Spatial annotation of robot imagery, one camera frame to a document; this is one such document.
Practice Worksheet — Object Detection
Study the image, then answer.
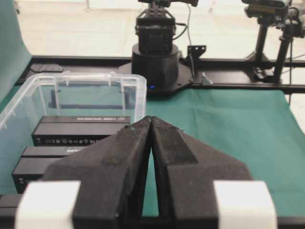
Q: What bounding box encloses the clear plastic storage case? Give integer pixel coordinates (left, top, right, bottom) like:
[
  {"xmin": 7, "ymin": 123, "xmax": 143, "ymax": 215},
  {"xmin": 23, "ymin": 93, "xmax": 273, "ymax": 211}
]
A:
[{"xmin": 0, "ymin": 73, "xmax": 147, "ymax": 195}]

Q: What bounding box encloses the black camera stand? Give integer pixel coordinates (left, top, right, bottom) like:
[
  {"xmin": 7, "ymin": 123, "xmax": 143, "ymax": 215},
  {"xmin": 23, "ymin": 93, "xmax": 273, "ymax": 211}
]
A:
[
  {"xmin": 274, "ymin": 7, "xmax": 305, "ymax": 83},
  {"xmin": 242, "ymin": 0, "xmax": 291, "ymax": 82}
]

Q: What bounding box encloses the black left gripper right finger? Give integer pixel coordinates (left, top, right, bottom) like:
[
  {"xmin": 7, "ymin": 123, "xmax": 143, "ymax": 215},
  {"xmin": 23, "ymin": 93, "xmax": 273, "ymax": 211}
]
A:
[{"xmin": 150, "ymin": 116, "xmax": 277, "ymax": 229}]

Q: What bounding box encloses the black RealSense box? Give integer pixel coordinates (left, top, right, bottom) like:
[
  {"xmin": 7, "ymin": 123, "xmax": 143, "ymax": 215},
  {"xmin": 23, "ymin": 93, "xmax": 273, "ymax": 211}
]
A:
[
  {"xmin": 12, "ymin": 146, "xmax": 85, "ymax": 194},
  {"xmin": 31, "ymin": 116, "xmax": 131, "ymax": 146}
]

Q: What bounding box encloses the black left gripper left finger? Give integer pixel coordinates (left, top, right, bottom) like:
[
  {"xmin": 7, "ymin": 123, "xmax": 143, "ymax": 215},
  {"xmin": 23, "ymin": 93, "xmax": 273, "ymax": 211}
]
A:
[{"xmin": 15, "ymin": 116, "xmax": 152, "ymax": 229}]

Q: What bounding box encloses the black cable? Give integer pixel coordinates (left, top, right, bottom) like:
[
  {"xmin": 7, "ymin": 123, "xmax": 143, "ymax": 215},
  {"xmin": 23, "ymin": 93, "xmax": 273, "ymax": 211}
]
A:
[{"xmin": 175, "ymin": 3, "xmax": 196, "ymax": 74}]

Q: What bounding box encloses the black aluminium frame rail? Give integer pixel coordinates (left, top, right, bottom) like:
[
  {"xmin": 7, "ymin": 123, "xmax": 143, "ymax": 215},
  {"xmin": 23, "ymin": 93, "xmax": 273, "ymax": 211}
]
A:
[{"xmin": 15, "ymin": 56, "xmax": 305, "ymax": 95}]

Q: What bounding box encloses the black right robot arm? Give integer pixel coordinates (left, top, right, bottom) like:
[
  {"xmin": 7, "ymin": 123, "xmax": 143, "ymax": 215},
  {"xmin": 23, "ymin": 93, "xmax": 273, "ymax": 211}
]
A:
[{"xmin": 131, "ymin": 0, "xmax": 194, "ymax": 95}]

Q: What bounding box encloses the black metal bracket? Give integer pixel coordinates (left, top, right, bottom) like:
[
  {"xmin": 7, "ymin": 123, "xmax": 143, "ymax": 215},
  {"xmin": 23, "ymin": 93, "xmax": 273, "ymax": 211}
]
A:
[{"xmin": 187, "ymin": 45, "xmax": 206, "ymax": 59}]

